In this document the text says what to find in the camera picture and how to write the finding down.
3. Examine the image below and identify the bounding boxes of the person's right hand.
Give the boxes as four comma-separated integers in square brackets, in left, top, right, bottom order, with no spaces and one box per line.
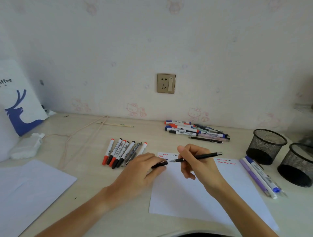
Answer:
[176,143,228,196]

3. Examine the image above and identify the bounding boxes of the person's left hand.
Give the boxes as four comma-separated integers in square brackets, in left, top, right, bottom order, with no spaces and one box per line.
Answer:
[107,152,169,208]

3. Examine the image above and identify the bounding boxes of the black slim pen silver tip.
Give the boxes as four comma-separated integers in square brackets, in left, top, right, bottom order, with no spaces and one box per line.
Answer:
[188,136,223,144]
[169,152,223,163]

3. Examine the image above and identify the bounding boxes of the white paper sheet with squiggles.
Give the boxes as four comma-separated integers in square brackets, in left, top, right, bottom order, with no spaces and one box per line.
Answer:
[148,152,280,231]

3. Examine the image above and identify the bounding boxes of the blue-capped white marker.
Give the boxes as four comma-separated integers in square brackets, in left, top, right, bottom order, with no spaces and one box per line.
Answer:
[245,156,282,193]

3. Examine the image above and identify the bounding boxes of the pile of assorted pens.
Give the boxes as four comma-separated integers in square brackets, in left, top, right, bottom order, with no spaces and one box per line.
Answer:
[164,120,231,142]

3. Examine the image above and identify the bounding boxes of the purple slim pen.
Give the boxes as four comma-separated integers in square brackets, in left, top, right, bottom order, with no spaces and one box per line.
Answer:
[239,159,271,197]

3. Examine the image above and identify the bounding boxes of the white slim pen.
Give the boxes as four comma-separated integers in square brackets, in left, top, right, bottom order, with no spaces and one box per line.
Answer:
[242,157,278,200]

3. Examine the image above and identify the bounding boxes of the black mesh cup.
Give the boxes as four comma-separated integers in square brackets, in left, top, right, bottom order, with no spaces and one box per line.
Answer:
[246,129,288,166]
[277,143,313,188]

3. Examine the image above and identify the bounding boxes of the wooden pencil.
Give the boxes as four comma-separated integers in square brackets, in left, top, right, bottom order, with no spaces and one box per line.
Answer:
[254,160,288,197]

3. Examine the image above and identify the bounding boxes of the person's right forearm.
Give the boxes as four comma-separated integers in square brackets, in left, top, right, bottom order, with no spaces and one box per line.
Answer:
[210,182,279,237]

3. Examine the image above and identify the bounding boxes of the person's left forearm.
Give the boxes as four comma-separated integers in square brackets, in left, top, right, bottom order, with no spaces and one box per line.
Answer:
[35,187,118,237]

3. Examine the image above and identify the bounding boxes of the light wooden table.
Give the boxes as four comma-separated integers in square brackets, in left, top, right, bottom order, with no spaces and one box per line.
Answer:
[0,112,313,237]

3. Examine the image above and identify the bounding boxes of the paper-wrapped chopsticks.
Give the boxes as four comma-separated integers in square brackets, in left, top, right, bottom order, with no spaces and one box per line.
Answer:
[96,122,134,128]

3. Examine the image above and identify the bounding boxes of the blank white paper sheet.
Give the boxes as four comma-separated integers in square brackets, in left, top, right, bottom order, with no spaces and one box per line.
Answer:
[0,160,78,237]

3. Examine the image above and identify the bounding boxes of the crumpled white tissue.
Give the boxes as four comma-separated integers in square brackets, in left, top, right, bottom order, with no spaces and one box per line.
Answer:
[9,132,46,160]

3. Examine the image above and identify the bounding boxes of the clear acrylic rack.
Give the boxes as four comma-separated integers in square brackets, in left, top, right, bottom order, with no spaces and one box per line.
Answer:
[293,102,313,147]

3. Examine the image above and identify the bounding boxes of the white plastic bag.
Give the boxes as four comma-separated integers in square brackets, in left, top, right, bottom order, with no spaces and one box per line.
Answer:
[0,58,49,137]

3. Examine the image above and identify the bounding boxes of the thin pink cord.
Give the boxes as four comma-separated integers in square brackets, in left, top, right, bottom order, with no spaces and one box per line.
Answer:
[43,115,109,169]

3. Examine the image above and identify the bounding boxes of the gold wall socket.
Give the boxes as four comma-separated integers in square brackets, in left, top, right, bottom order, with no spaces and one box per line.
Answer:
[156,73,176,94]

